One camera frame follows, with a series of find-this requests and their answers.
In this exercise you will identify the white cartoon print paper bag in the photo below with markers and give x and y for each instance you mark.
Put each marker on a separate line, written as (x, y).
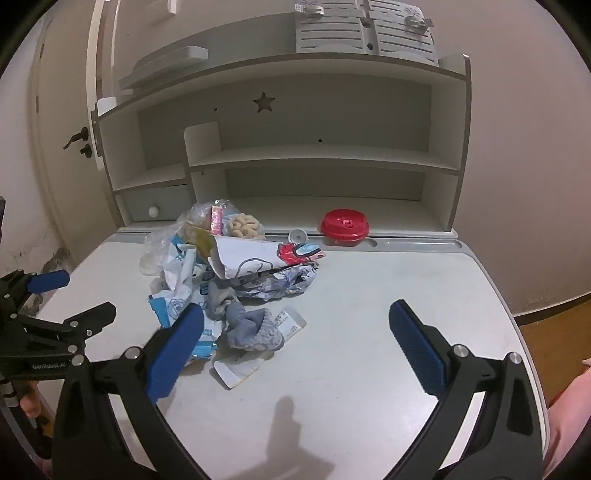
(249, 258)

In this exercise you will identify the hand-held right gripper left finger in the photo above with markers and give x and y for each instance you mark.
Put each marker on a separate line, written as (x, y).
(178, 350)

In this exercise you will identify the crumpled white and blue wrapper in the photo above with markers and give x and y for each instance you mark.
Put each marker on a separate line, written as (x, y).
(281, 281)

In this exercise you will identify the red plastic cup lid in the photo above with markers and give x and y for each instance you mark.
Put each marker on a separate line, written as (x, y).
(345, 225)

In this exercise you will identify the white desk shelf unit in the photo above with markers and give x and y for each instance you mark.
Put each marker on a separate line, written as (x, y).
(323, 120)

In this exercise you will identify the white paper label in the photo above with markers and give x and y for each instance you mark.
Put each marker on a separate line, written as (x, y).
(291, 323)

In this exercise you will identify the torn white wrapper piece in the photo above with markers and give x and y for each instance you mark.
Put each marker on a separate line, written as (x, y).
(238, 369)

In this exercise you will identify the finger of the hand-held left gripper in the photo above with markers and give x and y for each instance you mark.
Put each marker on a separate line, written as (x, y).
(90, 318)
(48, 280)

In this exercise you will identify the small pink box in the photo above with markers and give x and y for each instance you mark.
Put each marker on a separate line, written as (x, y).
(217, 219)

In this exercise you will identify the white flat board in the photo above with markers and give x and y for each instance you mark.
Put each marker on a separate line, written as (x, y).
(161, 67)

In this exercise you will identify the white round drawer knob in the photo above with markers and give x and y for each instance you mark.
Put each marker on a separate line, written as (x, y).
(153, 212)

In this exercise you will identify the small white cap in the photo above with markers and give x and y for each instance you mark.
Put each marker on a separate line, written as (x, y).
(298, 236)

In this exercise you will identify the beige knobbly toy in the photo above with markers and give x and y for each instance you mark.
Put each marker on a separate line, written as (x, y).
(245, 226)

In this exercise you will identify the white door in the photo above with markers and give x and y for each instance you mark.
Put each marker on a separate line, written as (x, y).
(60, 92)

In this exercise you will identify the red and blue wrapper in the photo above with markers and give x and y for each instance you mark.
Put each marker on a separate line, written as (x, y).
(300, 253)

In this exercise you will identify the grey drawer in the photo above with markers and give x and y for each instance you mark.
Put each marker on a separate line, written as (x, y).
(171, 203)

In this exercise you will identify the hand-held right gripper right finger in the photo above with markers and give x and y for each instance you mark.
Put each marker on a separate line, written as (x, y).
(418, 346)

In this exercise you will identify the grey knitted cloth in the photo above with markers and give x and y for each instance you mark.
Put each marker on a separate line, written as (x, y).
(251, 330)

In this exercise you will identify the clear plastic bag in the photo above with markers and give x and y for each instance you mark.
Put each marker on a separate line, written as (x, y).
(157, 249)

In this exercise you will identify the person's leg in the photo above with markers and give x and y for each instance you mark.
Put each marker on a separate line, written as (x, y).
(570, 415)

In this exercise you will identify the blue and white plastic wrapper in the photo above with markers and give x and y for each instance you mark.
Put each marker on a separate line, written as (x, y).
(182, 263)
(173, 307)

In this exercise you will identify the person's left hand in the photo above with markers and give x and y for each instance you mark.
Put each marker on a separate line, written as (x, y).
(32, 407)

